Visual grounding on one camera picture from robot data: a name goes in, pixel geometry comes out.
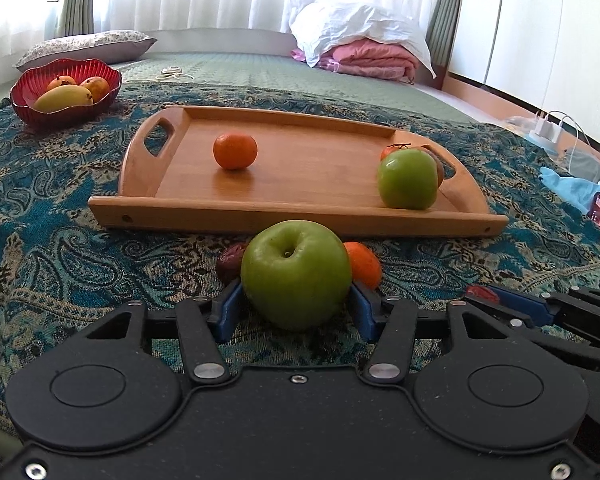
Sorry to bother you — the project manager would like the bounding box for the large green apple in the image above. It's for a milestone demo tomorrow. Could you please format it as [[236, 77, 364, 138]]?
[[240, 220, 353, 331]]

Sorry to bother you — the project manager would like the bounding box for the floral pillow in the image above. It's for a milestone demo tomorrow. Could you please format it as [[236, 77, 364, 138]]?
[[14, 30, 159, 72]]

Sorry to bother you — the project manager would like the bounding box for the small green apple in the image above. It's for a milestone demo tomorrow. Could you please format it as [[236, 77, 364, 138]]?
[[377, 149, 439, 211]]

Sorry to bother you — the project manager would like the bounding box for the pink folded blanket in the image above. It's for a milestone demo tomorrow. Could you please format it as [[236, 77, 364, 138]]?
[[290, 37, 421, 82]]

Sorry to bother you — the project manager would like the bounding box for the green quilted bed mat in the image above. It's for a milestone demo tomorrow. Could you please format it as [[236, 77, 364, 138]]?
[[114, 52, 477, 124]]

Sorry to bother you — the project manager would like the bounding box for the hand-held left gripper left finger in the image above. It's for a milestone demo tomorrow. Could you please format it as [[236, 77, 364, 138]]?
[[87, 280, 244, 384]]

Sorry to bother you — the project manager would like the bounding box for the white wardrobe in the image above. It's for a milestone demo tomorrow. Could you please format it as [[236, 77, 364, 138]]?
[[445, 0, 600, 158]]

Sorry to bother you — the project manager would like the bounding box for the orange-red mango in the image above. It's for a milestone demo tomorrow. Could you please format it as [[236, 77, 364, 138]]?
[[79, 76, 110, 104]]

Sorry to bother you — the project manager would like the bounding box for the white and pink bedding pile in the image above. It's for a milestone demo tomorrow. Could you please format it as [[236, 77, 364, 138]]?
[[289, 0, 437, 79]]

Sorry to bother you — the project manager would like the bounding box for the teal paisley blanket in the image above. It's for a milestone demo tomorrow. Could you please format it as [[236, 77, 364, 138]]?
[[0, 82, 600, 436]]

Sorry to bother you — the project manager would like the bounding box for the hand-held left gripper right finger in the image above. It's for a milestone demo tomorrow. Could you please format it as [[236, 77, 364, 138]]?
[[349, 281, 512, 384]]

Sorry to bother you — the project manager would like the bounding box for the coiled white cable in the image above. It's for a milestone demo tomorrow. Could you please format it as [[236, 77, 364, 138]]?
[[155, 65, 196, 82]]

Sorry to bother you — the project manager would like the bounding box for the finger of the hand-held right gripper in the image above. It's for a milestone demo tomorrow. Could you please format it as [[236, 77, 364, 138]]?
[[510, 324, 600, 367], [462, 284, 600, 349]]

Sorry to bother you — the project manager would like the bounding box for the dark wrinkled red date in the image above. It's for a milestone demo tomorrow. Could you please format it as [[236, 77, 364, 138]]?
[[216, 243, 250, 283]]

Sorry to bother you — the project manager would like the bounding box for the tangerine with stem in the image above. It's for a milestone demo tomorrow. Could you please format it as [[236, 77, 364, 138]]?
[[380, 143, 413, 162]]

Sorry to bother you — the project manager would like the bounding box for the red scalloped bowl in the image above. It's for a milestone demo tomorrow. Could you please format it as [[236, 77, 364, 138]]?
[[10, 57, 123, 134]]

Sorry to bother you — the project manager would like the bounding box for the white charger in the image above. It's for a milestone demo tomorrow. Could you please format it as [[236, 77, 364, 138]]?
[[529, 112, 572, 144]]

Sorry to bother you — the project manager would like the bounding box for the light blue cloth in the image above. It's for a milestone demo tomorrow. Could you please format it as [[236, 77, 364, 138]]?
[[538, 162, 600, 212]]

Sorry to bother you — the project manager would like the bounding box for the white charger cable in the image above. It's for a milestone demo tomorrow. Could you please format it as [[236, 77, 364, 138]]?
[[542, 111, 592, 157]]

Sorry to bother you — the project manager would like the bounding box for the grey cloth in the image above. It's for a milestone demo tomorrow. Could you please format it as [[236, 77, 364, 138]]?
[[562, 147, 600, 182]]

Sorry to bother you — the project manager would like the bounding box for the wooden serving tray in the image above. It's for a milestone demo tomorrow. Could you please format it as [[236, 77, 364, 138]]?
[[88, 106, 510, 239]]

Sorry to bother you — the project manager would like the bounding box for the small tangerine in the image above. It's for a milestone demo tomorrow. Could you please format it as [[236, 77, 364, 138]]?
[[343, 241, 383, 291], [213, 132, 258, 171]]

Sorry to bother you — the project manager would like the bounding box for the yellow mango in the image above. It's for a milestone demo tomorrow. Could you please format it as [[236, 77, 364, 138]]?
[[32, 85, 94, 114]]

